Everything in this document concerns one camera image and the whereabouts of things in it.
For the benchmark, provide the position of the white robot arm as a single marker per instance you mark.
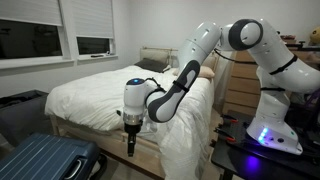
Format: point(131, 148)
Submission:
point(270, 65)

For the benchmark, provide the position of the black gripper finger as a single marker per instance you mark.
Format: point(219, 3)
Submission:
point(130, 151)

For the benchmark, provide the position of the dark grey open suitcase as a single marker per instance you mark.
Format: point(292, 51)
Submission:
point(22, 115)

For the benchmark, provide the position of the yellow plush toy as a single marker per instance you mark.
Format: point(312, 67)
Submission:
point(315, 36)

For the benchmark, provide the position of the dark grey pillow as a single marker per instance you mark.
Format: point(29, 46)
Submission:
point(153, 65)

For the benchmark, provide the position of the pink pillow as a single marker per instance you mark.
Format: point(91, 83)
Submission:
point(206, 72)

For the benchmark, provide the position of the white roller blind left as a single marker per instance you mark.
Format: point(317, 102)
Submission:
point(31, 11)

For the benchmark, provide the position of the white roller blind right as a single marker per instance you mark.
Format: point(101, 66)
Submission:
point(93, 18)

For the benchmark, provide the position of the red-handled clamp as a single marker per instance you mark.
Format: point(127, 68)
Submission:
point(227, 136)
point(229, 119)

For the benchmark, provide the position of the white roller blind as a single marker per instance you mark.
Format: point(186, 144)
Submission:
point(93, 18)
point(31, 11)

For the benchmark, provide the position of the blue hard-shell suitcase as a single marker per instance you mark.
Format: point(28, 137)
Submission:
point(50, 157)

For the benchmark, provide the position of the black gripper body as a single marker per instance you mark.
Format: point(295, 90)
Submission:
point(132, 131)

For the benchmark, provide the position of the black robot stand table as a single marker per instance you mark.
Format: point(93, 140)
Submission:
point(249, 160)

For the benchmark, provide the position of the white duvet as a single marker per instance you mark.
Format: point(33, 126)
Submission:
point(91, 108)

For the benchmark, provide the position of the wooden chest of drawers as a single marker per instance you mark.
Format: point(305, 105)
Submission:
point(243, 89)

